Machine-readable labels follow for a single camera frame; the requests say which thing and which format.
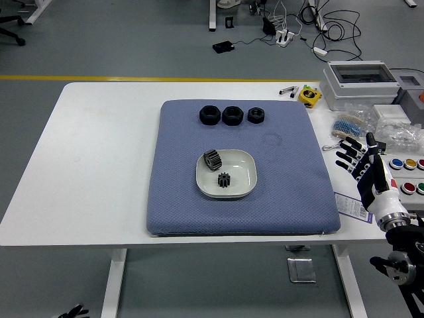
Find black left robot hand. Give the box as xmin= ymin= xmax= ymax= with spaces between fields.
xmin=52 ymin=303 xmax=91 ymax=318

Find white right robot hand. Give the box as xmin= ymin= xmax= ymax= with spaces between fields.
xmin=335 ymin=132 xmax=409 ymax=221

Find large black gear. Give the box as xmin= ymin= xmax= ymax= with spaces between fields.
xmin=203 ymin=149 xmax=223 ymax=172

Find grey box red green buttons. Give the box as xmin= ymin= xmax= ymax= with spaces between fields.
xmin=389 ymin=177 xmax=424 ymax=213

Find small white box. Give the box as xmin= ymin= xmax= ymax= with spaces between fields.
xmin=372 ymin=104 xmax=407 ymax=121

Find grey box with orange button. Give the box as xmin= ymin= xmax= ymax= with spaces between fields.
xmin=396 ymin=74 xmax=424 ymax=125

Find small black hex nut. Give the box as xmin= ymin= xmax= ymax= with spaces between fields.
xmin=247 ymin=107 xmax=265 ymax=125

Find large black hex nut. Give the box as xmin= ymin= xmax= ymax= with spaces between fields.
xmin=221 ymin=105 xmax=244 ymax=127
xmin=199 ymin=105 xmax=221 ymax=127

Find purple and white label card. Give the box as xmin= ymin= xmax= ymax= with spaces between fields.
xmin=333 ymin=191 xmax=374 ymax=222

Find clear plastic bag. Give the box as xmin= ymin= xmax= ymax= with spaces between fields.
xmin=374 ymin=117 xmax=424 ymax=155

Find bag of blue resistors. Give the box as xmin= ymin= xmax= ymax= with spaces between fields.
xmin=331 ymin=102 xmax=377 ymax=140

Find large metal floor plate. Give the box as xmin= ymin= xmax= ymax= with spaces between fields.
xmin=286 ymin=257 xmax=317 ymax=284

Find yellow tape measure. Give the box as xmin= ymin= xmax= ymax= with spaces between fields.
xmin=297 ymin=84 xmax=323 ymax=109

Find white square dish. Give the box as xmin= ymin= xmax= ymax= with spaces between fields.
xmin=195 ymin=148 xmax=258 ymax=199

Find black and silver clip tool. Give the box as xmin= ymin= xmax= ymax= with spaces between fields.
xmin=278 ymin=85 xmax=300 ymax=99

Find blue-grey padded mat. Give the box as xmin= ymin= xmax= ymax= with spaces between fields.
xmin=146 ymin=99 xmax=342 ymax=237

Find white table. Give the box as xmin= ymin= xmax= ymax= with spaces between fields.
xmin=0 ymin=81 xmax=403 ymax=318

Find white power strip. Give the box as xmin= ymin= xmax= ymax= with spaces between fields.
xmin=274 ymin=28 xmax=295 ymax=47

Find black power adapter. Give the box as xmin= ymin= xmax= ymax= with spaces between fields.
xmin=262 ymin=16 xmax=277 ymax=35

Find black flat device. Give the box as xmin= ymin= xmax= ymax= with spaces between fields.
xmin=212 ymin=40 xmax=236 ymax=54

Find white desk leg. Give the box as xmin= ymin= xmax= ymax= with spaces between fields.
xmin=208 ymin=0 xmax=218 ymax=32

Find black office chair base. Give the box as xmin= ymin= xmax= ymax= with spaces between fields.
xmin=0 ymin=6 xmax=27 ymax=46

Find white desk foot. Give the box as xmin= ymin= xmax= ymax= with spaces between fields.
xmin=25 ymin=0 xmax=53 ymax=26

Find small metal wire clip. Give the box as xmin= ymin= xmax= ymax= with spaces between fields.
xmin=321 ymin=140 xmax=345 ymax=152

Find grey enclosure with clear lid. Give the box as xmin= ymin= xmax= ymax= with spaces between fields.
xmin=319 ymin=60 xmax=401 ymax=112

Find black floor cable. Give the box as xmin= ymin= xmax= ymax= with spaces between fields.
xmin=297 ymin=0 xmax=364 ymax=62

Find grey metal bracket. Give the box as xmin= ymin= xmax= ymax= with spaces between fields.
xmin=248 ymin=0 xmax=266 ymax=16

